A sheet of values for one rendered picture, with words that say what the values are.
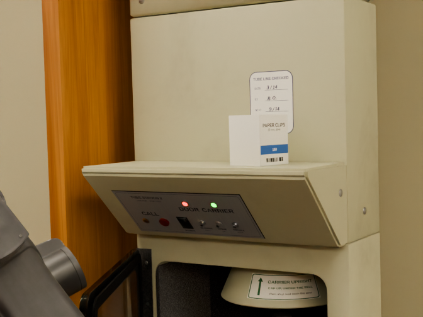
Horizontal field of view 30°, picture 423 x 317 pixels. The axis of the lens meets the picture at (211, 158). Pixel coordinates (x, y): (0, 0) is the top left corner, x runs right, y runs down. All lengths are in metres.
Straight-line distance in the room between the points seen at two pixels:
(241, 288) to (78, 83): 0.36
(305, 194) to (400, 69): 0.55
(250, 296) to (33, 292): 0.47
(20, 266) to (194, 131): 0.46
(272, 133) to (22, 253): 0.38
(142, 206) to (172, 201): 0.06
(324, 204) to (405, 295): 0.55
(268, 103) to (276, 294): 0.25
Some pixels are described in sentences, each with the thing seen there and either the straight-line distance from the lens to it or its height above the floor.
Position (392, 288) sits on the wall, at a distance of 1.43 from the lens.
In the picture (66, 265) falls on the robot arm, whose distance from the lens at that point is 0.95.
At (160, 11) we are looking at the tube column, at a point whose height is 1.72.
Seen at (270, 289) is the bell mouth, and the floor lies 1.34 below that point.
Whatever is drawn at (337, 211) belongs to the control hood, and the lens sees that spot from 0.94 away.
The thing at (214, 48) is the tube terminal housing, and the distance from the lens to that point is 1.05.
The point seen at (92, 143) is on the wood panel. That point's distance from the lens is 1.13.
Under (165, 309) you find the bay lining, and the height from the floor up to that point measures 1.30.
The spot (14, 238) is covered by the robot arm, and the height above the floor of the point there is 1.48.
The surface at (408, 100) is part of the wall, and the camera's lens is 1.39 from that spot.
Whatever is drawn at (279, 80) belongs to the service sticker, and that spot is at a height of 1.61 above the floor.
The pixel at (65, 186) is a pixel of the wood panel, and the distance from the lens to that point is 1.09.
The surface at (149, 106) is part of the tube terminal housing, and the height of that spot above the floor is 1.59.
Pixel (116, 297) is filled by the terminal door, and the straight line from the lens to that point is 0.97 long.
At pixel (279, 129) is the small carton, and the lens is 0.94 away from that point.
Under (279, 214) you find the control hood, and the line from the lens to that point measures 0.93.
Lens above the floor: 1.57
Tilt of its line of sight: 3 degrees down
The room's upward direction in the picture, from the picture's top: 2 degrees counter-clockwise
